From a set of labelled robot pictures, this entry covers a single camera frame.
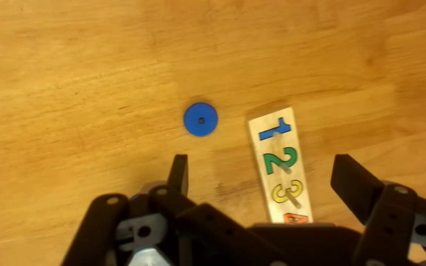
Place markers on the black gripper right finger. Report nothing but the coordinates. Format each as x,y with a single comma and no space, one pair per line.
355,185

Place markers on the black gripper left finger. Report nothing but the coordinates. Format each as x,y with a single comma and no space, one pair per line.
178,172

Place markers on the blue round disc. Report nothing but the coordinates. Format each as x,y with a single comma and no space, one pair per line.
192,116

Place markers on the wooden number peg board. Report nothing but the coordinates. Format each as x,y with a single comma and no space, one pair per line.
291,143

